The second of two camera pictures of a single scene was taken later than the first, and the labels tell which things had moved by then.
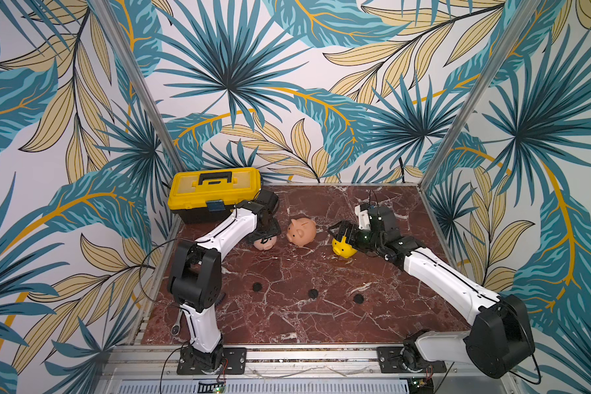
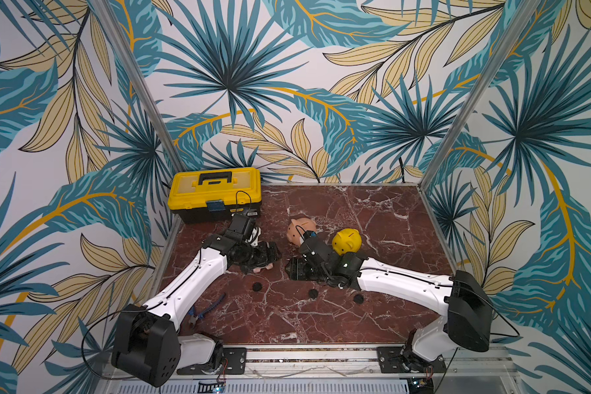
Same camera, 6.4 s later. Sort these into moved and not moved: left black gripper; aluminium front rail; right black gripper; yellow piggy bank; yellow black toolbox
Moved: left black gripper; right black gripper
Not moved: yellow piggy bank; aluminium front rail; yellow black toolbox
